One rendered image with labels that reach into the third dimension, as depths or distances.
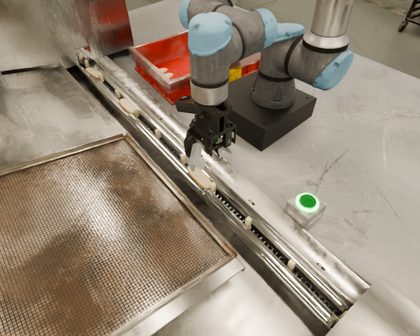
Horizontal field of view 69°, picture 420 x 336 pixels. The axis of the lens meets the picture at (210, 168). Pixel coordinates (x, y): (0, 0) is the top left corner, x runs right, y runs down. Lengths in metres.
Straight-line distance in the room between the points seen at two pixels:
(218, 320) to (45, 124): 0.73
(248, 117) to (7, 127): 0.71
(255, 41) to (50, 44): 0.92
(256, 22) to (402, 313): 0.59
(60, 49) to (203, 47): 0.90
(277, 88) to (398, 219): 0.50
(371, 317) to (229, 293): 0.28
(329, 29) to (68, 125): 0.77
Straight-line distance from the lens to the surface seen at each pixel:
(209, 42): 0.55
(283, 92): 1.01
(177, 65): 1.40
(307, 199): 0.78
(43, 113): 1.10
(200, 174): 0.86
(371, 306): 0.68
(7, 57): 1.35
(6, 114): 1.12
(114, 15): 1.42
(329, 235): 0.84
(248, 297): 0.73
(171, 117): 1.04
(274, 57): 0.96
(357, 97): 1.32
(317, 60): 0.88
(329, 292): 0.74
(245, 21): 0.62
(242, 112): 0.99
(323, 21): 0.86
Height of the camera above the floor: 1.50
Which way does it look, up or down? 48 degrees down
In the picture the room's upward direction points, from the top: straight up
